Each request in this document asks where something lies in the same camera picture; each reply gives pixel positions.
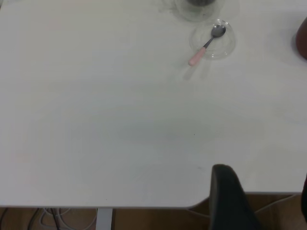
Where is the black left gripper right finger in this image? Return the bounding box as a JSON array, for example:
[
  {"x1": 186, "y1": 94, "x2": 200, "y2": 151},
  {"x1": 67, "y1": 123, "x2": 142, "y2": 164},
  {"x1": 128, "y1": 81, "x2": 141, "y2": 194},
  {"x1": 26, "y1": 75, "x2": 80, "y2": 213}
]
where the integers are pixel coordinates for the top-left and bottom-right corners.
[{"x1": 301, "y1": 172, "x2": 307, "y2": 230}]

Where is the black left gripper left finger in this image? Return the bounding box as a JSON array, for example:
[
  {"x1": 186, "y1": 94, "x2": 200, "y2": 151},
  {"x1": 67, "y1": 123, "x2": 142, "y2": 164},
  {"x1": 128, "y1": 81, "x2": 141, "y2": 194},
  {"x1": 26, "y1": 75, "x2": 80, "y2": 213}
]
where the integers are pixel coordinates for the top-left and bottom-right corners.
[{"x1": 210, "y1": 164, "x2": 264, "y2": 230}]

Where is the pink handled metal spoon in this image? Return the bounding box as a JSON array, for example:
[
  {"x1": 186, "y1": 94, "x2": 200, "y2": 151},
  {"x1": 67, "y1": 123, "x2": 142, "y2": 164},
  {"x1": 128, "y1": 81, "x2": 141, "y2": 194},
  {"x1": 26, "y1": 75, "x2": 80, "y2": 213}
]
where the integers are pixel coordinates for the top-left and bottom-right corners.
[{"x1": 188, "y1": 24, "x2": 227, "y2": 67}]

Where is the red ceramic mug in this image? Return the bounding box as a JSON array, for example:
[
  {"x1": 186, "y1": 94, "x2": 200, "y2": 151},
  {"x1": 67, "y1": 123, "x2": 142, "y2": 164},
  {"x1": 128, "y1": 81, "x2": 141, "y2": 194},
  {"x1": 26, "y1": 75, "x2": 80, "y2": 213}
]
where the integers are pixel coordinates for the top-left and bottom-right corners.
[{"x1": 295, "y1": 18, "x2": 307, "y2": 58}]

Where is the clear glass cup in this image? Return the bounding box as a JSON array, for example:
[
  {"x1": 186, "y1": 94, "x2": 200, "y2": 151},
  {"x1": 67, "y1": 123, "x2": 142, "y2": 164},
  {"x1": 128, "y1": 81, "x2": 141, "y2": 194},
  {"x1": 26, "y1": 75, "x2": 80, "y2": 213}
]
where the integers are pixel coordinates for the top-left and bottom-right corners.
[{"x1": 163, "y1": 0, "x2": 240, "y2": 23}]

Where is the grey table leg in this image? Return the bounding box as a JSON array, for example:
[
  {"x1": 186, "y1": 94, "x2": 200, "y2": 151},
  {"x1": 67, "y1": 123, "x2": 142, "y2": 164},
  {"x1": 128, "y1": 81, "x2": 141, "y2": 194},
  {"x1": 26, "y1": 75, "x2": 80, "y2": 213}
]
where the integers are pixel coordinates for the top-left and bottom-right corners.
[{"x1": 96, "y1": 208, "x2": 113, "y2": 230}]

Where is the clear glass saucer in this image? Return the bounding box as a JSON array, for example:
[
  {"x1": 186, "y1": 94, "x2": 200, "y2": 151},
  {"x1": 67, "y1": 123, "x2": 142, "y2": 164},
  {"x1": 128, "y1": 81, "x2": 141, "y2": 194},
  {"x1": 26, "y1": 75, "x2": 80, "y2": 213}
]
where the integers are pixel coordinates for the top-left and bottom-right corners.
[{"x1": 189, "y1": 19, "x2": 237, "y2": 61}]

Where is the white cable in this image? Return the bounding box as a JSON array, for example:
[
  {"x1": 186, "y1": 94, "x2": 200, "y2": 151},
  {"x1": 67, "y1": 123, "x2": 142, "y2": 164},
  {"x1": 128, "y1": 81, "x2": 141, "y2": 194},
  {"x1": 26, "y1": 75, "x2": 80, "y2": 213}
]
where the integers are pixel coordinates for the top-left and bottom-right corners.
[
  {"x1": 188, "y1": 193, "x2": 299, "y2": 219},
  {"x1": 39, "y1": 207, "x2": 98, "y2": 230}
]

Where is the grey cable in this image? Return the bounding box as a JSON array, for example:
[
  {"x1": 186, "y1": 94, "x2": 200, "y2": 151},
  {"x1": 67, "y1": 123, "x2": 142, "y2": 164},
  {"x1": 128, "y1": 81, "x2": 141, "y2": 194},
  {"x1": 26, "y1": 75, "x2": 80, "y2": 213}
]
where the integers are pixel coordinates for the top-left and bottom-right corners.
[{"x1": 27, "y1": 207, "x2": 41, "y2": 230}]

